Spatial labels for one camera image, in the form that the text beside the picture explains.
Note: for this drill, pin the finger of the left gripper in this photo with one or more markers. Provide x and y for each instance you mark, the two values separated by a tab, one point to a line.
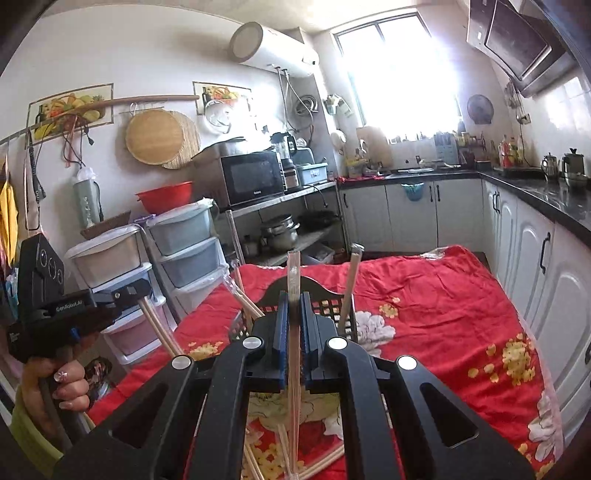
126	295

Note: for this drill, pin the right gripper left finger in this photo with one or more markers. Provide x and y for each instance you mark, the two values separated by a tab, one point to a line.
188	420

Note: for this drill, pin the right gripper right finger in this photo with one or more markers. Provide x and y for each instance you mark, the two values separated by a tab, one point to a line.
399	420

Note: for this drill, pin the chopsticks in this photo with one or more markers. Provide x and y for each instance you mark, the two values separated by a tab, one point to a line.
293	360
162	332
250	312
347	300

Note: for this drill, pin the green sleeve left forearm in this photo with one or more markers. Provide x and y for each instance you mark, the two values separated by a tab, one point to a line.
41	452

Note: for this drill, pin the white lower kitchen cabinets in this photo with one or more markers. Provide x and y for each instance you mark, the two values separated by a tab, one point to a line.
536	239

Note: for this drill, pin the person's left hand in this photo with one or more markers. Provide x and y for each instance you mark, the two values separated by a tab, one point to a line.
71	391

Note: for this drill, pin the beige blue pink drawer tower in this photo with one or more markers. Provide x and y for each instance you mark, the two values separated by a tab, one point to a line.
116	264

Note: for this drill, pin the grey plastic drawer tower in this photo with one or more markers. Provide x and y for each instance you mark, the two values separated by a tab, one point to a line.
188	256

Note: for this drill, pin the red plastic basin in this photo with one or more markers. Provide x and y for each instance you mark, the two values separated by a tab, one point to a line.
165	198

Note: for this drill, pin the red floral tablecloth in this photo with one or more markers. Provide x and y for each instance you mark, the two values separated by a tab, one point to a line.
445	309

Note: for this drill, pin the dark green utensil basket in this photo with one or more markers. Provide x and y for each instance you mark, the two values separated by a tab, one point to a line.
324	302

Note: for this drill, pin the round wooden cutting board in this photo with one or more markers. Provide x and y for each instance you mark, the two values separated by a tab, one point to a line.
154	137

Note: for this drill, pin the black microwave oven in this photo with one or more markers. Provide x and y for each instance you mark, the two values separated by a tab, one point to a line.
236	172

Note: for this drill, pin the steel cooking pot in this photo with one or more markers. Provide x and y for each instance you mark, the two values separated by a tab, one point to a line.
279	234

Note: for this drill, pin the long wooden rolling pin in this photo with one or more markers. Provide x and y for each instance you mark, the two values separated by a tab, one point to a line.
105	105

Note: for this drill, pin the metal shelf rack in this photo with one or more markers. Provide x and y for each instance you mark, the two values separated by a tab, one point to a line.
316	208

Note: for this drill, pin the blue plastic box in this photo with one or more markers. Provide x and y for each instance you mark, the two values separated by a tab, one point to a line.
312	174

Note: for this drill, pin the white water heater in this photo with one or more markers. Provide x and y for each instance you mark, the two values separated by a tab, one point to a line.
260	47

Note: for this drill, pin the steel kettle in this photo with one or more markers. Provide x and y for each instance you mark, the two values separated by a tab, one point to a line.
550	168

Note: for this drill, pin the dark teapot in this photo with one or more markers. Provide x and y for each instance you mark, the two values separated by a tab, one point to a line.
573	170

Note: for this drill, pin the black range hood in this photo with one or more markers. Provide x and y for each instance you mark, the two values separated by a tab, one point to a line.
527	48

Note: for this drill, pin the fruit wall picture left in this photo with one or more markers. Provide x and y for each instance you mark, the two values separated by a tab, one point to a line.
57	114

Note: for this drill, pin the fruit wall picture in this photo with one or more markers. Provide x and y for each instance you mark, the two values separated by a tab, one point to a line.
57	114
238	98

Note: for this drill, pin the fruit wall picture right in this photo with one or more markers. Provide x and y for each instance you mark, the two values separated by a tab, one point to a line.
238	98

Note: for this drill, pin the small round wall fan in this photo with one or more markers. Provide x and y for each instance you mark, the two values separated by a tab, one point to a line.
480	109

